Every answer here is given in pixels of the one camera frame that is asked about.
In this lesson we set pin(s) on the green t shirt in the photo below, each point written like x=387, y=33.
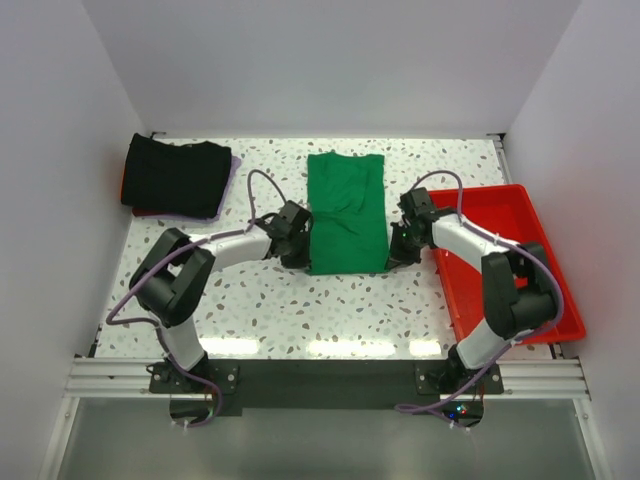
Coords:
x=347, y=199

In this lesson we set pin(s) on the dark red folded t shirt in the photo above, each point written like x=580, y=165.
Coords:
x=138, y=212

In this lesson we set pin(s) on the black folded t shirt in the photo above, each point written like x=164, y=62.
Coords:
x=178, y=179

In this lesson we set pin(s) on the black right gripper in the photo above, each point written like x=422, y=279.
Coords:
x=398, y=257

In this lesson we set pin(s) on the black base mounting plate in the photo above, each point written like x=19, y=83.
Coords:
x=299, y=384

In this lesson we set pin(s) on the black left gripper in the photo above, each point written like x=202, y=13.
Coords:
x=302, y=261

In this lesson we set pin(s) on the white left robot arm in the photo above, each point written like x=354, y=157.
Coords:
x=171, y=280

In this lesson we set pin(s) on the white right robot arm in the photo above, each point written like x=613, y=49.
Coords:
x=520, y=293

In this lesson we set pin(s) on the lilac folded t shirt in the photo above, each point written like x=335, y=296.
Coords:
x=235, y=165

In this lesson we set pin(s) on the red plastic bin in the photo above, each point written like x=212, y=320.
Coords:
x=508, y=211

